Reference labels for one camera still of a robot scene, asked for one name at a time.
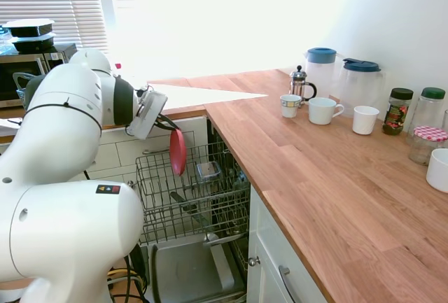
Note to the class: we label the clear plastic container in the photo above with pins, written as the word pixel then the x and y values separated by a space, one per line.
pixel 209 171

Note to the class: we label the white window blinds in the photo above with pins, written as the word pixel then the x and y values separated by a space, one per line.
pixel 45 5

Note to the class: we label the clear pitcher, round blue lid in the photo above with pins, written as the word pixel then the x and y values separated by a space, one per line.
pixel 320 68

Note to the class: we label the steel microwave oven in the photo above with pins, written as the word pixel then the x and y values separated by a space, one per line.
pixel 14 79

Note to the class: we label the clear pitcher, spouted blue lid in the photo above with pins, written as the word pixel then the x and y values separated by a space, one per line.
pixel 362 86

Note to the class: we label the pink capped bottle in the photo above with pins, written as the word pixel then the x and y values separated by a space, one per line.
pixel 118 65

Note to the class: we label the coffee jar, black lid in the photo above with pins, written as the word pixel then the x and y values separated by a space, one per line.
pixel 397 114

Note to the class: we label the steel dishwasher door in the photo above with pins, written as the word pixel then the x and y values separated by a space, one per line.
pixel 182 271

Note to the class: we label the black kitchen utensil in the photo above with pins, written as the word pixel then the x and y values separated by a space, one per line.
pixel 182 198

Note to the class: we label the patterned small cup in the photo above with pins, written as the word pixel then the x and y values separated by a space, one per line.
pixel 290 106

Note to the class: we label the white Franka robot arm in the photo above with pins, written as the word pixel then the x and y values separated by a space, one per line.
pixel 63 114

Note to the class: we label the white cabinet beside dishwasher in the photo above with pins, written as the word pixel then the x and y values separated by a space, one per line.
pixel 273 247

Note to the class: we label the round metal cabinet knob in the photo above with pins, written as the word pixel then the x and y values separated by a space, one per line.
pixel 253 261
pixel 131 184

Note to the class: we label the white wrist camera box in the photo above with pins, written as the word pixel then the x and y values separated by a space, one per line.
pixel 143 92

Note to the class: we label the clear jar, green lid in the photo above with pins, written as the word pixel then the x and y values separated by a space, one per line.
pixel 427 110

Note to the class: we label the pink plastic plate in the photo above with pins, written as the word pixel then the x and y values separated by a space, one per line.
pixel 178 156

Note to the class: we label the grey cutlery basket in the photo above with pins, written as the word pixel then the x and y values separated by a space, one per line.
pixel 21 94

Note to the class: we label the black robot base clamp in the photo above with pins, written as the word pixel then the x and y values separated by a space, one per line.
pixel 137 264

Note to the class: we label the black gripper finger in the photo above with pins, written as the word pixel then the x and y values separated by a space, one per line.
pixel 164 128
pixel 168 121

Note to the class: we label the glass French press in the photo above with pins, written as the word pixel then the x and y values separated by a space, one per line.
pixel 300 84

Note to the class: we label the glass jar, gingham lid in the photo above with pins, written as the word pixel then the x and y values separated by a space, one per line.
pixel 425 145

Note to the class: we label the white mug at edge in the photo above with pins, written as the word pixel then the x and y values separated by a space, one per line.
pixel 439 171

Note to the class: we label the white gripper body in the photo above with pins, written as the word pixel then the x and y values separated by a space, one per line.
pixel 150 114

